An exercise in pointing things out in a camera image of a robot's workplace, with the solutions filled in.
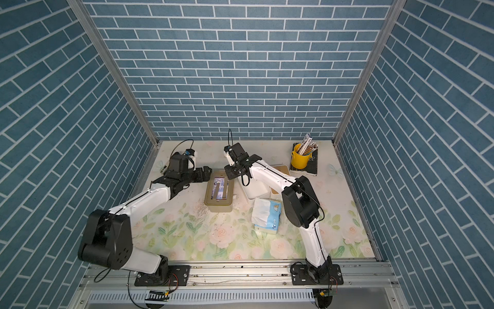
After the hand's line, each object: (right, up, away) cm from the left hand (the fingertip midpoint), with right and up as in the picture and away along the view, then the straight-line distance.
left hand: (208, 170), depth 90 cm
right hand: (+10, -1, +3) cm, 11 cm away
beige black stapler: (-27, -1, +12) cm, 30 cm away
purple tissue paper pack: (+5, -9, +1) cm, 11 cm away
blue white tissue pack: (+27, -20, -6) cm, 34 cm away
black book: (+54, +1, +17) cm, 57 cm away
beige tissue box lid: (+11, -12, -5) cm, 17 cm away
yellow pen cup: (+46, +6, +11) cm, 47 cm away
